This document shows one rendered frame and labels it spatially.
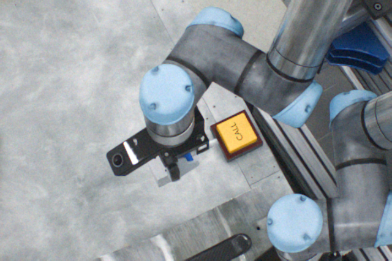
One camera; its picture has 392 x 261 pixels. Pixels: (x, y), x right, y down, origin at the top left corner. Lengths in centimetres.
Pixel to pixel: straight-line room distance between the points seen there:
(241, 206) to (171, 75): 44
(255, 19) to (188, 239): 126
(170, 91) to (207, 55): 8
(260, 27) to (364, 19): 101
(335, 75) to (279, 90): 121
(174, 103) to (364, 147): 27
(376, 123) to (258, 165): 56
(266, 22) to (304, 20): 154
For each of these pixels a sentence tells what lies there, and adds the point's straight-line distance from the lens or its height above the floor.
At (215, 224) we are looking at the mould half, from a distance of 144.
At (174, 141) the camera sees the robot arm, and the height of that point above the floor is 118.
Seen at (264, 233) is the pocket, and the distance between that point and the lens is 147.
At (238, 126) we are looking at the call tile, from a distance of 155.
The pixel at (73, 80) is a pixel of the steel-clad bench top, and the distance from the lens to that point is 164.
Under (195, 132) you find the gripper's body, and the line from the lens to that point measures 126.
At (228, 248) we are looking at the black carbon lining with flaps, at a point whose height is 88.
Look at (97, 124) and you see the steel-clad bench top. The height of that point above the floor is 80.
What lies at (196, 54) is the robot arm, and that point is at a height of 128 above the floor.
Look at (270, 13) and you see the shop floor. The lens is 258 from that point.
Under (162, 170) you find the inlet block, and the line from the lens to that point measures 139.
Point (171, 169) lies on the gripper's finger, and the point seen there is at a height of 106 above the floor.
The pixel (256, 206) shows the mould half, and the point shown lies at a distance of 145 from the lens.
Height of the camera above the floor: 230
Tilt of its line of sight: 72 degrees down
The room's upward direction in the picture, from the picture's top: 2 degrees counter-clockwise
